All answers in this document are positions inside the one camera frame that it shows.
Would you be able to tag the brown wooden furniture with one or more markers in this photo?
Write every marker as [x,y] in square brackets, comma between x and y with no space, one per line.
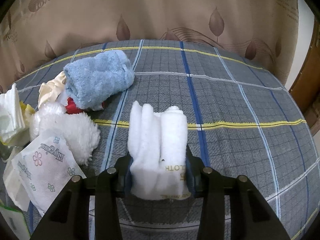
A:
[305,89]

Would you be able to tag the white fluffy cloth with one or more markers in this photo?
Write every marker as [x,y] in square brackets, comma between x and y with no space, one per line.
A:
[80,132]

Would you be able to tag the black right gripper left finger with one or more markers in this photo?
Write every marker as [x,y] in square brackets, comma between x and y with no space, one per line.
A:
[68,215]

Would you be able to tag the light blue fluffy towel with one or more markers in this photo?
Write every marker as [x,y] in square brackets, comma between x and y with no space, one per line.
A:
[91,80]

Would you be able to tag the Hygienix tissue packet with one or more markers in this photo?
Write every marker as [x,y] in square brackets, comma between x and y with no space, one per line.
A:
[44,167]

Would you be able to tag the beige leaf pattern curtain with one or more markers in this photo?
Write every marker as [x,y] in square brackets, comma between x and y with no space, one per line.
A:
[34,32]

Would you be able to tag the white tissue stack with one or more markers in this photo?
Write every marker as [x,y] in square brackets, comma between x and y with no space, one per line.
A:
[15,119]

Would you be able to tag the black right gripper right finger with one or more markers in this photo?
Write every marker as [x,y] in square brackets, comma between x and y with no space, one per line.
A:
[251,215]

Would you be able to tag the green cardboard box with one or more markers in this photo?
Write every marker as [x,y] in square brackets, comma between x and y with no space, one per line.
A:
[16,222]

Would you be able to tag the cream satin scrunchie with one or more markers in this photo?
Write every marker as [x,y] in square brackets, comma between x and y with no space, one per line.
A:
[50,91]

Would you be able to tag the white towel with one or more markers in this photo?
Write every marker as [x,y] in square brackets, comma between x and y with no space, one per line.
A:
[157,143]

